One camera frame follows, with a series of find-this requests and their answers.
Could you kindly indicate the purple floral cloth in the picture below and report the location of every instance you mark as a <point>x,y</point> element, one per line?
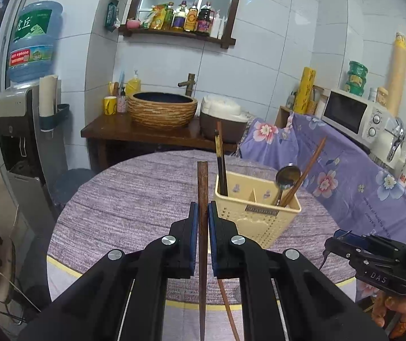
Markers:
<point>343,190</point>

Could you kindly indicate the dark wooden counter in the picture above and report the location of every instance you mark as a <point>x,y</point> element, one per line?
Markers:
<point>112,139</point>

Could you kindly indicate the bronze faucet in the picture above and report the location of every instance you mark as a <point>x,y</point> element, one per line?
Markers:
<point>188,84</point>

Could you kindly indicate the dark brown wooden chopstick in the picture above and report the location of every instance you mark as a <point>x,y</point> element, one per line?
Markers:
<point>202,191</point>

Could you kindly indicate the white microwave oven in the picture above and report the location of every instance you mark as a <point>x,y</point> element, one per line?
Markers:
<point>359,119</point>

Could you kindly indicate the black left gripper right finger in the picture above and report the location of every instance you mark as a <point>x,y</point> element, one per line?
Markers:
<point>283,295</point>

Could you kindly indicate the woven basket sink basin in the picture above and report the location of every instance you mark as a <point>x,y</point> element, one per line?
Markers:
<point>161,110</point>

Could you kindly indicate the water dispenser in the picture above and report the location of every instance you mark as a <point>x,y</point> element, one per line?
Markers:
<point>28,151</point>

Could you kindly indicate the green stacked containers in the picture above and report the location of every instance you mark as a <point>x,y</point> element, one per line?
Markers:
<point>356,78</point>

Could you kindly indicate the shiny metal spoon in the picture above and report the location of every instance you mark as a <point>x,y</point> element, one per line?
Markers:
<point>285,178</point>

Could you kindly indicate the yellow mug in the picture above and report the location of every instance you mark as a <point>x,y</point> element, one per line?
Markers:
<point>110,105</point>

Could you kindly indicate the yellow soap dispenser bottle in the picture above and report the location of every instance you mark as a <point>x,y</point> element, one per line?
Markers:
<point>133,85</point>

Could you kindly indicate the purple striped tablecloth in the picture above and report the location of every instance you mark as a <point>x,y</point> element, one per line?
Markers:
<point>135,202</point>

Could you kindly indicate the reddish brown wooden chopstick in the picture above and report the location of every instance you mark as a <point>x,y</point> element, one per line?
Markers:
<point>228,310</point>

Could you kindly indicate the black gold-tipped chopstick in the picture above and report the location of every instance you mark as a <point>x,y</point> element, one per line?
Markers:
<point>223,184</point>

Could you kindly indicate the person's right hand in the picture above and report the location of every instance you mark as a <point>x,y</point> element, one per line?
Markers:
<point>397,304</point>

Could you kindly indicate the brown rice cooker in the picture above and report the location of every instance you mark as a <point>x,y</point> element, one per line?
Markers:
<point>232,117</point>

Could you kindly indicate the tall beige roll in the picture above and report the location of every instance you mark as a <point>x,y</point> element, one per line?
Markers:
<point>397,74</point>

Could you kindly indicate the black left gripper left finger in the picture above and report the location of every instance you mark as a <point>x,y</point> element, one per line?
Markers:
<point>122,296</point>

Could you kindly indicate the blue water jug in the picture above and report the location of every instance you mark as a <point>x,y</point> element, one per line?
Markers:
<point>34,41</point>

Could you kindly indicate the yellow rolled mat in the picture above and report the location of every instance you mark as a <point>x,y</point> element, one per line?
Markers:
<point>303,95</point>

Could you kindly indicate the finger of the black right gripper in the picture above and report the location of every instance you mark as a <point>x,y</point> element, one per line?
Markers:
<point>340,233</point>

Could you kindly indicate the curved dark brown chopstick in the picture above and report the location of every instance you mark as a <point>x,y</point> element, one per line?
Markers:
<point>290,195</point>

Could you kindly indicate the wooden framed wall shelf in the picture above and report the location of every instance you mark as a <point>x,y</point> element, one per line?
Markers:
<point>205,20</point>

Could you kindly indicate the beige plastic utensil holder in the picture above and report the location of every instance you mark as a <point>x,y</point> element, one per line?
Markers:
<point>251,205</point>

